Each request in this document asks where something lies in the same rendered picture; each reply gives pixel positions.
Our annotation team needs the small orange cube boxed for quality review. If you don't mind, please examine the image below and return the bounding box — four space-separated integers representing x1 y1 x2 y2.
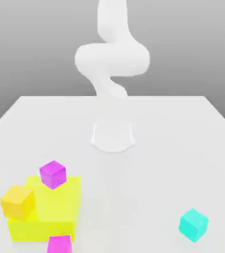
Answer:
0 185 36 221

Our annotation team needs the small magenta cube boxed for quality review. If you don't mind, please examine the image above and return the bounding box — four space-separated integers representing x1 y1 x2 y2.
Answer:
39 160 67 190
46 235 73 253

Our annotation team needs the small cyan cube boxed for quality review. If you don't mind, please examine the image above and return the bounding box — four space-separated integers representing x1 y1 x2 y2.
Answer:
178 208 209 243

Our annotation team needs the large yellow box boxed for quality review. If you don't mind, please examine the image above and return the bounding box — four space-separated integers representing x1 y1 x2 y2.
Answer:
7 175 82 242

